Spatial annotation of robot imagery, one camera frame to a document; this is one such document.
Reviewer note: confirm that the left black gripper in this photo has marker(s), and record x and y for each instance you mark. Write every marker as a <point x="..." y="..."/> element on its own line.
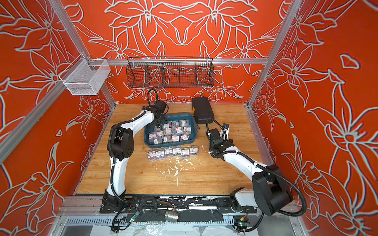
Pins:
<point x="164" y="120"/>

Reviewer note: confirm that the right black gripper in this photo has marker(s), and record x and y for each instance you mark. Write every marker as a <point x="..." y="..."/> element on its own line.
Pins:
<point x="231" y="141"/>

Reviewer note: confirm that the removed paper clip box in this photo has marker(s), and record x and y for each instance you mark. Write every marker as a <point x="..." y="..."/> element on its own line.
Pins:
<point x="168" y="152"/>
<point x="194" y="151"/>
<point x="160" y="154"/>
<point x="176" y="151"/>
<point x="151" y="155"/>

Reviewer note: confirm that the blue plastic storage tray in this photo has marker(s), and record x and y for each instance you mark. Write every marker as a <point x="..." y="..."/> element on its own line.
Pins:
<point x="157" y="136"/>

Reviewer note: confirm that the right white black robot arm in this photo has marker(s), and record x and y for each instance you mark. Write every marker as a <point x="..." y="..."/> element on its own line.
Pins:
<point x="271" y="191"/>

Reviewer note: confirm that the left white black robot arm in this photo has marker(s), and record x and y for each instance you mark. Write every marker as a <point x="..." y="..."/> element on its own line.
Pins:
<point x="120" y="146"/>

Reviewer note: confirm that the black tool case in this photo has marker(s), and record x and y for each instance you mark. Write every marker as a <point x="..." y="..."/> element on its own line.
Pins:
<point x="202" y="110"/>

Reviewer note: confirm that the black wire wall basket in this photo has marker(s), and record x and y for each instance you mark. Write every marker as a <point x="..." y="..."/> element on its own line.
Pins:
<point x="170" y="72"/>

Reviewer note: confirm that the white wire wall basket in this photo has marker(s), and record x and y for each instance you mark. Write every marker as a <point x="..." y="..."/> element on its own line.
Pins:
<point x="84" y="76"/>

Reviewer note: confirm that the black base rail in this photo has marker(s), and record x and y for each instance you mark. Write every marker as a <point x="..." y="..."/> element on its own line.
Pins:
<point x="190" y="208"/>

